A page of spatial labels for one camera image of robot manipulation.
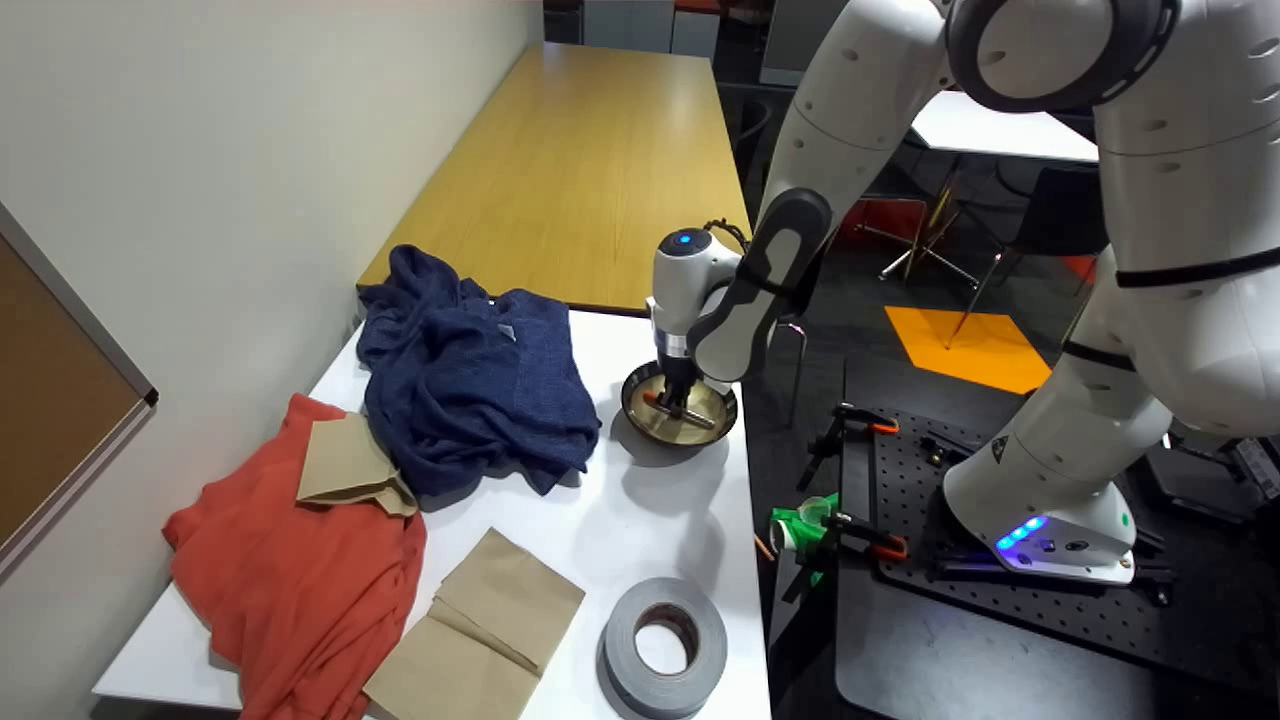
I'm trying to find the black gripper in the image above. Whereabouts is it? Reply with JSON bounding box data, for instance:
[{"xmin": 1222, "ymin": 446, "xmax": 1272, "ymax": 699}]
[{"xmin": 655, "ymin": 337, "xmax": 714, "ymax": 418}]

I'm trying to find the dark bowl with beige inside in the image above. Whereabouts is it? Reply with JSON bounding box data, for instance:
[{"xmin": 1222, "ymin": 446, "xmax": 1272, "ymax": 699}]
[{"xmin": 617, "ymin": 357, "xmax": 743, "ymax": 450}]

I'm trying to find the green clamp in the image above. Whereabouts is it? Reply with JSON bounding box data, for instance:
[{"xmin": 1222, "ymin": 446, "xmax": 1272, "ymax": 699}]
[{"xmin": 769, "ymin": 490, "xmax": 850, "ymax": 557}]

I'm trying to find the navy blue cloth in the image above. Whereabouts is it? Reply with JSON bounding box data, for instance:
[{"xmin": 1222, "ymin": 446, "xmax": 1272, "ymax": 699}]
[{"xmin": 354, "ymin": 245, "xmax": 606, "ymax": 512}]

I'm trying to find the long yellow wooden table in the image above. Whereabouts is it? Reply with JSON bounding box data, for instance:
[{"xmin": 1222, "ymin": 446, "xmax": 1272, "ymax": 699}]
[{"xmin": 356, "ymin": 41, "xmax": 776, "ymax": 326}]

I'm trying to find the small white table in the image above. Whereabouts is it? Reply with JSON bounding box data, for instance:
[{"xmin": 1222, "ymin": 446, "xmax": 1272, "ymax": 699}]
[{"xmin": 908, "ymin": 88, "xmax": 1106, "ymax": 166}]

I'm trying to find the orange red cloth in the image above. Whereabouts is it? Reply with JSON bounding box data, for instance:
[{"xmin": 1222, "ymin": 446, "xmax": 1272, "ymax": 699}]
[{"xmin": 159, "ymin": 391, "xmax": 434, "ymax": 720}]

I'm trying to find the black clamp with orange handle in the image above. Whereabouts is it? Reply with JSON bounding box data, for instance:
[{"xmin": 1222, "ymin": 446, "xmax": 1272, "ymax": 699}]
[
  {"xmin": 819, "ymin": 512, "xmax": 916, "ymax": 573},
  {"xmin": 796, "ymin": 398, "xmax": 906, "ymax": 497}
]

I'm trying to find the grey duct tape roll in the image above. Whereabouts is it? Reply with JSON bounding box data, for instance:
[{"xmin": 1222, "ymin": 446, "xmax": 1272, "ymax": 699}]
[{"xmin": 596, "ymin": 574, "xmax": 734, "ymax": 720}]

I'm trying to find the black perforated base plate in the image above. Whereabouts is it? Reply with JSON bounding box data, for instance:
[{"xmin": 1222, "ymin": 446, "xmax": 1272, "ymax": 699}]
[{"xmin": 852, "ymin": 409, "xmax": 1280, "ymax": 695}]

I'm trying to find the corkboard with metal frame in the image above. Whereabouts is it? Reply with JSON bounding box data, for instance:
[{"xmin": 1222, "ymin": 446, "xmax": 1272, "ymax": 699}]
[{"xmin": 0, "ymin": 199, "xmax": 159, "ymax": 585}]

